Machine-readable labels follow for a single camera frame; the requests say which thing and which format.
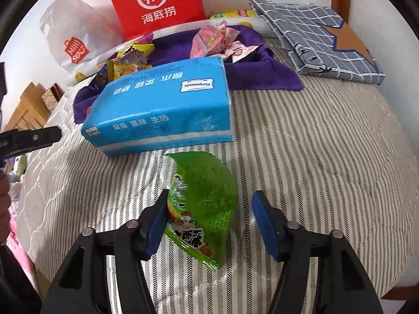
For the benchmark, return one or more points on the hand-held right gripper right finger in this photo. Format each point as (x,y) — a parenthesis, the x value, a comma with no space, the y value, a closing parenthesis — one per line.
(266,225)

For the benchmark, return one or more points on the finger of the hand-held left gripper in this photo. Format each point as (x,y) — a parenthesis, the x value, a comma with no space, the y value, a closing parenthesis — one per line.
(42,135)

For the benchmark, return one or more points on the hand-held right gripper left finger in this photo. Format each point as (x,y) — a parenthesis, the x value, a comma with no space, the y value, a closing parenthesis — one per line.
(155,232)

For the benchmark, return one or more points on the green snack packet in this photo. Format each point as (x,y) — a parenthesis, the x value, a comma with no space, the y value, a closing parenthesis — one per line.
(203,196)

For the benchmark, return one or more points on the purple towel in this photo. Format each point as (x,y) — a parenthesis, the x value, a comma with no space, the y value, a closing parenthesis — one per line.
(268,75)

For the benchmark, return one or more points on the red white strip packet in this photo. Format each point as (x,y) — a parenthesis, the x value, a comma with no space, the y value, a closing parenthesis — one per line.
(242,51)

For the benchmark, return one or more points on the large pink snack packet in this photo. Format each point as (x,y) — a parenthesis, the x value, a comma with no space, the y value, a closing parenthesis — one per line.
(206,42)

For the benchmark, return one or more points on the framed picture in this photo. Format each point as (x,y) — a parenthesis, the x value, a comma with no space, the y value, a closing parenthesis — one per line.
(51,97)

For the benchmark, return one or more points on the white plastic bag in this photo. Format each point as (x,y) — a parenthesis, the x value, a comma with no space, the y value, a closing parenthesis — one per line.
(75,29)

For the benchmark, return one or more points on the pink printed cloth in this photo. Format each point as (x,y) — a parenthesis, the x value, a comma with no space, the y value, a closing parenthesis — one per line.
(19,252)

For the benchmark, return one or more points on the blue tissue pack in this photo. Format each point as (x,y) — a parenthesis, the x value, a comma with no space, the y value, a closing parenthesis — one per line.
(157,104)

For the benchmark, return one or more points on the brown wooden skirting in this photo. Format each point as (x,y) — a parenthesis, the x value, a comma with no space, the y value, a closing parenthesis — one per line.
(397,291)

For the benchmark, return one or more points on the red paper bag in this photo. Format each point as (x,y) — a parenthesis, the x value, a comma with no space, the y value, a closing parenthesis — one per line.
(157,9)

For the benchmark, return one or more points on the white printed roll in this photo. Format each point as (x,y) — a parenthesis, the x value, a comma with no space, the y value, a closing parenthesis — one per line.
(265,26)

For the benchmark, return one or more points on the grey checked folded cloth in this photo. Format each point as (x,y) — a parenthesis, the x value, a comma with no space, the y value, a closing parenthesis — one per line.
(294,26)

